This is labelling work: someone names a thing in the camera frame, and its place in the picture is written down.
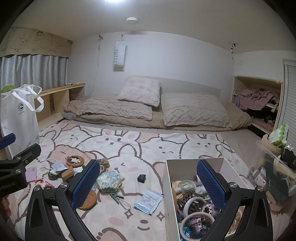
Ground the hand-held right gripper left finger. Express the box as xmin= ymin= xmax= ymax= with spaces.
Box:
xmin=25 ymin=159 xmax=101 ymax=241

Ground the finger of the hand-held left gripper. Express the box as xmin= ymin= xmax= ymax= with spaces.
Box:
xmin=13 ymin=143 xmax=41 ymax=166
xmin=0 ymin=133 xmax=16 ymax=150

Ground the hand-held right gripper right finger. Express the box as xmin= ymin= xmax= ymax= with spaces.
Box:
xmin=196 ymin=159 xmax=273 ymax=241

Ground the green clip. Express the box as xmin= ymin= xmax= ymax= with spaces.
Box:
xmin=109 ymin=192 xmax=125 ymax=204

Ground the white cardboard box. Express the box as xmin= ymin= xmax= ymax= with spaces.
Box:
xmin=166 ymin=158 xmax=257 ymax=241

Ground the blue face mask packet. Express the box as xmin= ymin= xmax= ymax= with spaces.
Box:
xmin=134 ymin=189 xmax=163 ymax=215

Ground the brown wooden block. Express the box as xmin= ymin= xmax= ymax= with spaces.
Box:
xmin=62 ymin=167 xmax=75 ymax=181

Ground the round cork coaster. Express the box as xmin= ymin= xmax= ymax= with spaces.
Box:
xmin=77 ymin=189 xmax=97 ymax=210

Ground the pink card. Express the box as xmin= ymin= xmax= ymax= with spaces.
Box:
xmin=25 ymin=167 xmax=37 ymax=182

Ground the white tote bag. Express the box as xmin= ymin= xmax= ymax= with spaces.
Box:
xmin=0 ymin=84 xmax=44 ymax=160

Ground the green white plastic tray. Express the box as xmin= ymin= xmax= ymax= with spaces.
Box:
xmin=178 ymin=180 xmax=197 ymax=193

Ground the white tape roll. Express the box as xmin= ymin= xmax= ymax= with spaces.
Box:
xmin=184 ymin=197 xmax=206 ymax=214

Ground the small white foil packet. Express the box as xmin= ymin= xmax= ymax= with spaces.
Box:
xmin=51 ymin=161 xmax=66 ymax=173

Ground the large floral tape roll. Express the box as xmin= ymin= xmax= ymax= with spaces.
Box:
xmin=179 ymin=212 xmax=214 ymax=239

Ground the clear plastic storage bin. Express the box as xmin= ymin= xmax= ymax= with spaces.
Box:
xmin=247 ymin=139 xmax=296 ymax=207

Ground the cartoon printed blanket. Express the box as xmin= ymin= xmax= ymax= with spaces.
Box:
xmin=5 ymin=122 xmax=252 ymax=241

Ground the beige woven basket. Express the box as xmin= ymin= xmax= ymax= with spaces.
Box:
xmin=262 ymin=134 xmax=284 ymax=156

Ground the beige fleece blanket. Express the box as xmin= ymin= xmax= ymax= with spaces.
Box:
xmin=63 ymin=96 xmax=253 ymax=132

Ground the wooden bedside shelf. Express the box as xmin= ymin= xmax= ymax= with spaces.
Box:
xmin=33 ymin=83 xmax=86 ymax=127

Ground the grey curtain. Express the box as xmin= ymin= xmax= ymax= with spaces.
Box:
xmin=0 ymin=54 xmax=68 ymax=93

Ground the zigzag textured beige pillow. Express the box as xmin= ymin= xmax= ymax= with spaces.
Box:
xmin=161 ymin=93 xmax=233 ymax=128

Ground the long textured beige pillow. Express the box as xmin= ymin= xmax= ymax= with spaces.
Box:
xmin=76 ymin=96 xmax=153 ymax=121

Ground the green tissue pack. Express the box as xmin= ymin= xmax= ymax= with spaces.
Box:
xmin=268 ymin=123 xmax=288 ymax=149

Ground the pink clothes pile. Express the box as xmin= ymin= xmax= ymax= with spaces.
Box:
xmin=236 ymin=88 xmax=281 ymax=110

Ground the grey headboard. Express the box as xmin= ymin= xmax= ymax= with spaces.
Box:
xmin=128 ymin=75 xmax=221 ymax=98

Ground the beige printed curtain valance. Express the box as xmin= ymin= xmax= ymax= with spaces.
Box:
xmin=0 ymin=27 xmax=73 ymax=58

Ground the fluffy square pillow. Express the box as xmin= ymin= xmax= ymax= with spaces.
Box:
xmin=117 ymin=76 xmax=162 ymax=107

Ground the white louvered door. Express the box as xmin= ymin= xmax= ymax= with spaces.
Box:
xmin=281 ymin=58 xmax=296 ymax=144

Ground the white hanging paper bag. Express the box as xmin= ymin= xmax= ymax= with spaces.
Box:
xmin=113 ymin=39 xmax=127 ymax=72

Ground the white ring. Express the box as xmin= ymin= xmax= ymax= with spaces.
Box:
xmin=45 ymin=159 xmax=57 ymax=171
xmin=37 ymin=168 xmax=50 ymax=179

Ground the floral drawstring pouch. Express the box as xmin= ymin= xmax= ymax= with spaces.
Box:
xmin=96 ymin=170 xmax=123 ymax=193

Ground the coiled rope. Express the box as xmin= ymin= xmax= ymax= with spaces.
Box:
xmin=97 ymin=158 xmax=110 ymax=169

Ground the wooden wall cubby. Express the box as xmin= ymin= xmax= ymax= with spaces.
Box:
xmin=231 ymin=75 xmax=284 ymax=136

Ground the hanging white cable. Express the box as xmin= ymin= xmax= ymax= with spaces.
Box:
xmin=91 ymin=35 xmax=103 ymax=98

